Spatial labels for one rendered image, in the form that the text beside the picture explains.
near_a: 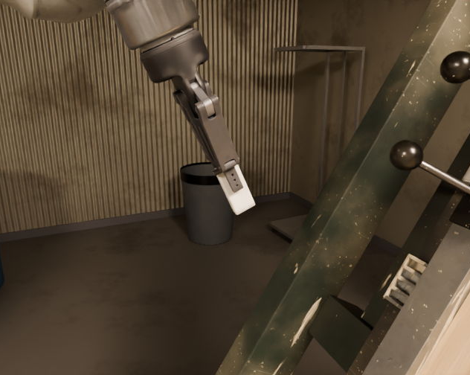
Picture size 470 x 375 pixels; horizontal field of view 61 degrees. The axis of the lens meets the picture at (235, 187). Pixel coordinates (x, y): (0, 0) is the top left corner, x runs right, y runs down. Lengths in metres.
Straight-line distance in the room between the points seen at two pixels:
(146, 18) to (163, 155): 3.77
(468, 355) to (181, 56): 0.46
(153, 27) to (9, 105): 3.59
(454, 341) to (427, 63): 0.44
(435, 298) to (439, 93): 0.38
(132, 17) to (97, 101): 3.56
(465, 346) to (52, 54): 3.77
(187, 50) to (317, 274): 0.45
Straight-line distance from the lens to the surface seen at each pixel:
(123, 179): 4.16
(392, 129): 0.73
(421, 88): 0.76
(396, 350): 0.57
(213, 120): 0.45
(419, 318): 0.56
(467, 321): 0.56
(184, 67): 0.46
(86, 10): 0.59
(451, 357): 0.56
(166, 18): 0.45
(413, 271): 0.59
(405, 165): 0.51
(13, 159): 4.07
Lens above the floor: 1.54
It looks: 17 degrees down
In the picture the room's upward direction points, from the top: straight up
